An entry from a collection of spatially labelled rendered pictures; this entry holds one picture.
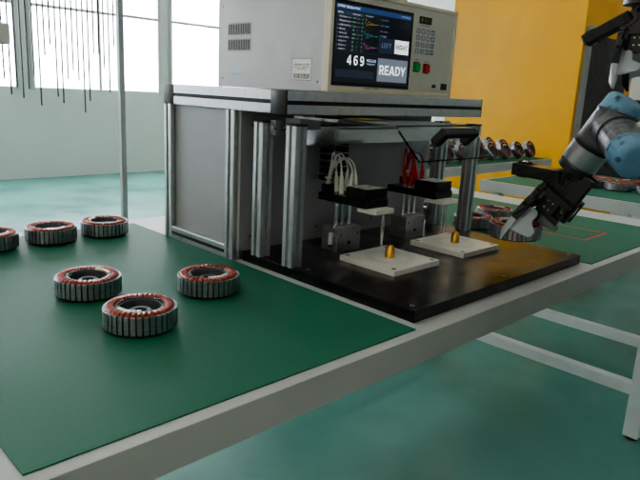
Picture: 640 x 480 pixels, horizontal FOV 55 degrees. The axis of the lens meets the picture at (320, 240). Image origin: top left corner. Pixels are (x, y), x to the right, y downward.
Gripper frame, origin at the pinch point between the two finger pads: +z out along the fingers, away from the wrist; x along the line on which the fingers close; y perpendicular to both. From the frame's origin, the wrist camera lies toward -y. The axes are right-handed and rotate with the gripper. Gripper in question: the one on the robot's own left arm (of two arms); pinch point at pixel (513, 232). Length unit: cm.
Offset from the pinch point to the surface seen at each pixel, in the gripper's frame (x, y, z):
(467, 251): -5.5, -4.0, 8.5
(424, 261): -20.6, -4.6, 8.9
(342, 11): -30, -46, -24
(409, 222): -2.6, -21.9, 15.5
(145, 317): -82, -8, 11
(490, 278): -16.0, 7.4, 3.3
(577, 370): 90, 19, 64
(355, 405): 34, -20, 108
